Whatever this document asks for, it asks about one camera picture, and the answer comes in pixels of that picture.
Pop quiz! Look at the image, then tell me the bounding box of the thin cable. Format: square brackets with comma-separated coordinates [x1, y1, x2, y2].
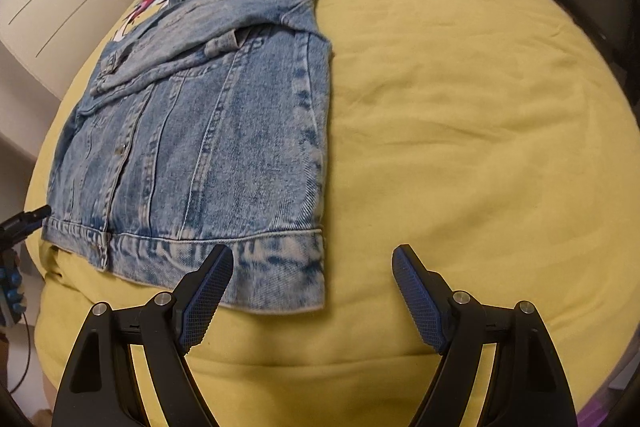
[7, 312, 35, 393]

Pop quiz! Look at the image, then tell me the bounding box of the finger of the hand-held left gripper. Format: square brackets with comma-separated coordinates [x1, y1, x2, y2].
[0, 205, 52, 249]

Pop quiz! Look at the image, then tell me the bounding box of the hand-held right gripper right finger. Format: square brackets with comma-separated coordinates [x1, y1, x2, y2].
[391, 244, 581, 427]

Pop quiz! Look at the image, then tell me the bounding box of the yellow printed bed cover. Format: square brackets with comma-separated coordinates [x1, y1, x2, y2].
[22, 0, 636, 427]

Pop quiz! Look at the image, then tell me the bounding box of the blue denim jacket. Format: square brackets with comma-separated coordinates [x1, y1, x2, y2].
[41, 0, 335, 313]

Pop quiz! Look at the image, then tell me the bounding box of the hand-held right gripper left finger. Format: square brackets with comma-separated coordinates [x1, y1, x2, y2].
[54, 243, 235, 427]

